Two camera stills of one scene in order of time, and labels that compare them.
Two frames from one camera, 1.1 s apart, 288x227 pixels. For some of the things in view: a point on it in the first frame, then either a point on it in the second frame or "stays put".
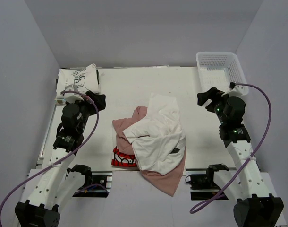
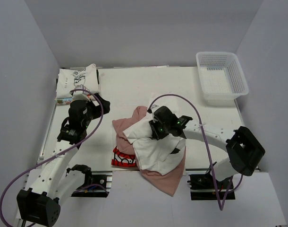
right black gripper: x=203 y=97 to x=156 y=134
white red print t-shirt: x=120 y=159 stays put
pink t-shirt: x=169 y=182 stays put
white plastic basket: x=219 y=69 stays put
